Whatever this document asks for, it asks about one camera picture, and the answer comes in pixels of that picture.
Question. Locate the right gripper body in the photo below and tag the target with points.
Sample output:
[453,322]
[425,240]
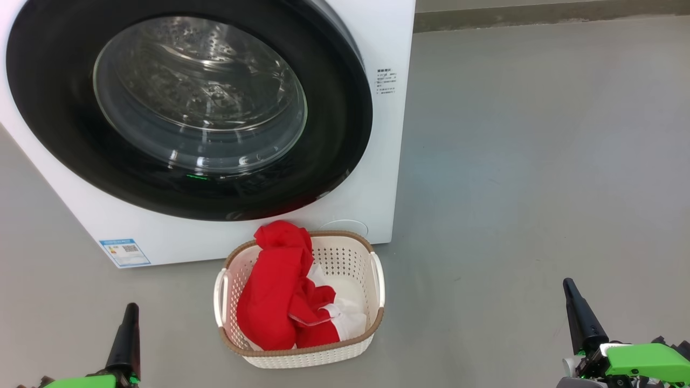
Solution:
[641,361]

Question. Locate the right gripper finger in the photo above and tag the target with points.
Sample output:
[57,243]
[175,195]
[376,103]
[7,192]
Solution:
[578,328]
[593,328]

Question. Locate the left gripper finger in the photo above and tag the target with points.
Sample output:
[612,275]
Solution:
[135,350]
[121,350]

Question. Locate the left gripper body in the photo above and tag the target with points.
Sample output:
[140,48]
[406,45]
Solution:
[86,382]

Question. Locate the plain red garment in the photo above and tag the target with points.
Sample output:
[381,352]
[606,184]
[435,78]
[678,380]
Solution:
[269,296]

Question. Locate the red and white shorts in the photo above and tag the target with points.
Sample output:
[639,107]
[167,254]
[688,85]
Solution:
[339,318]

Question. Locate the dark round washer door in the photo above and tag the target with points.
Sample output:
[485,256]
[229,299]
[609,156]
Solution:
[334,108]

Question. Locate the white brown-rimmed laundry basket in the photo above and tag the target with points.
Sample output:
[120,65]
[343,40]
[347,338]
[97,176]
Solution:
[345,264]

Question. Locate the white front-load washing machine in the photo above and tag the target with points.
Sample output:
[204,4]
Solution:
[388,161]

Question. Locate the blue energy label sticker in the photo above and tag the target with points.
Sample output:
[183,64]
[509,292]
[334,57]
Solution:
[125,252]

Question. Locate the round drain filter cover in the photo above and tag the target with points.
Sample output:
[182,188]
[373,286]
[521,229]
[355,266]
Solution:
[345,226]

